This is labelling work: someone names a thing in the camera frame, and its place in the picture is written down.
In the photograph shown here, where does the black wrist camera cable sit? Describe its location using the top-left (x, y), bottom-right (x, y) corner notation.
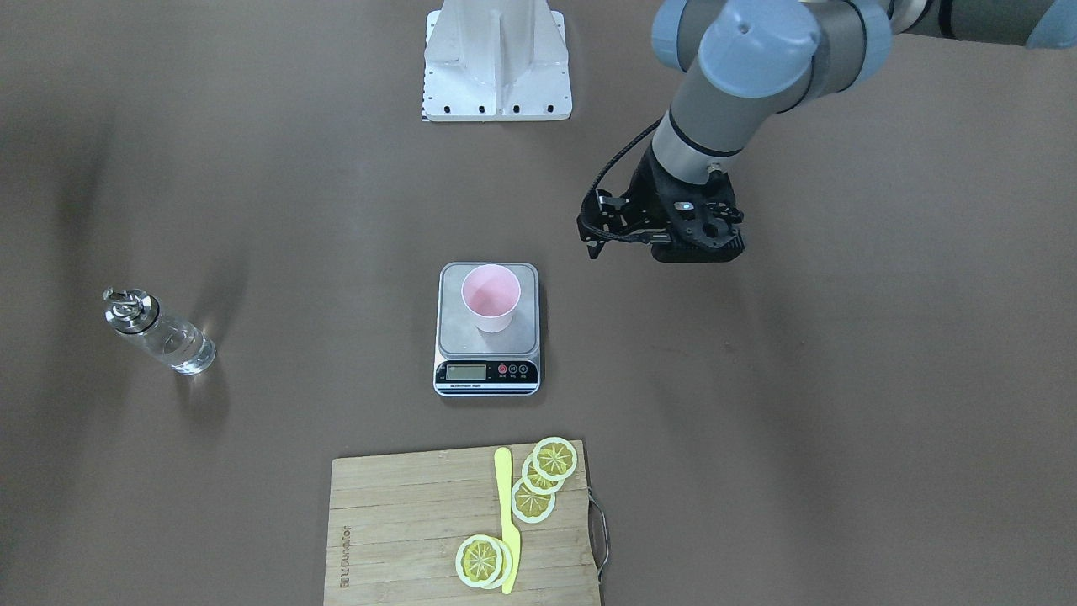
top-left (581, 118), bottom-right (674, 246)

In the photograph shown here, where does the silver digital kitchen scale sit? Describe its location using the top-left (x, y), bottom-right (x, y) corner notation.
top-left (433, 262), bottom-right (542, 396)

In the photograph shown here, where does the pink plastic cup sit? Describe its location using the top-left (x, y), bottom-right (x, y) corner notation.
top-left (460, 263), bottom-right (523, 333)

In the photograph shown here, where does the yellow plastic knife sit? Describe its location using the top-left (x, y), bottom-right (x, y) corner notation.
top-left (495, 446), bottom-right (522, 595)

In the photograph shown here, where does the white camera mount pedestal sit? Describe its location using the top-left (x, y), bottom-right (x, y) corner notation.
top-left (421, 1), bottom-right (573, 122)

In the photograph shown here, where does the clear glass sauce bottle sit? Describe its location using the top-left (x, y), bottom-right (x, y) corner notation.
top-left (103, 288), bottom-right (216, 375)

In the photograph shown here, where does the lemon slice lower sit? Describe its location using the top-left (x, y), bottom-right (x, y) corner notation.
top-left (509, 480), bottom-right (555, 524)

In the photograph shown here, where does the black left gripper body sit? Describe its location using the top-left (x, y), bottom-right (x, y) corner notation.
top-left (627, 149), bottom-right (745, 263)

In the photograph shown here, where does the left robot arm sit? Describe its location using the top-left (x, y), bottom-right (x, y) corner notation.
top-left (576, 1), bottom-right (1076, 263)

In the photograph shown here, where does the lemon slice middle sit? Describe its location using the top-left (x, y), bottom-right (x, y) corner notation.
top-left (522, 454), bottom-right (565, 496)

